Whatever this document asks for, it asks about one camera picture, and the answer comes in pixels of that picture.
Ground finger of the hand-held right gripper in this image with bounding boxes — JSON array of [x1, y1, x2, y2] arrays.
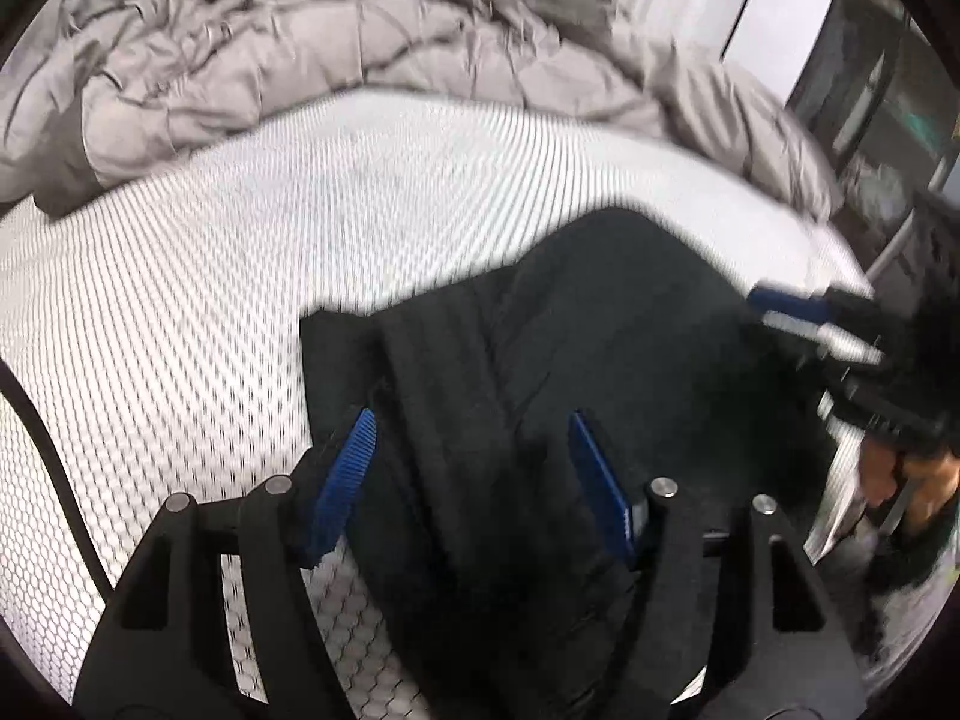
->
[[746, 283, 833, 322], [759, 313, 886, 368]]

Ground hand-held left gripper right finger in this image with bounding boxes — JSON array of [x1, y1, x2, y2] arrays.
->
[[568, 410, 875, 720]]

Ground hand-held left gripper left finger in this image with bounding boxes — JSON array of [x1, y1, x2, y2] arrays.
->
[[71, 409, 377, 720]]

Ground black pants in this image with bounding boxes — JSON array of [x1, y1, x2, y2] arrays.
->
[[300, 206, 871, 720]]

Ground person's right forearm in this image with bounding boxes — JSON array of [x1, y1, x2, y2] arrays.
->
[[862, 495, 960, 593]]

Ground person's right hand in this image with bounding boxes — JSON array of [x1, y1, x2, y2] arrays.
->
[[859, 435, 960, 541]]

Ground dark shelf unit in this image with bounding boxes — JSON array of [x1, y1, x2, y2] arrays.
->
[[784, 0, 960, 271]]

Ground white hexagon-pattern mattress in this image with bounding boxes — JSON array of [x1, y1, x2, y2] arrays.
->
[[0, 86, 931, 720]]

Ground white wardrobe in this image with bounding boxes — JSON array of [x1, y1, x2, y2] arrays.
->
[[607, 0, 848, 102]]

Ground grey quilted comforter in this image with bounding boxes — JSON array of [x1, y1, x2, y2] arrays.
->
[[0, 0, 845, 222]]

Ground black cable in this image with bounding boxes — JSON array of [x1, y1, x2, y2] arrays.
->
[[0, 360, 113, 601]]

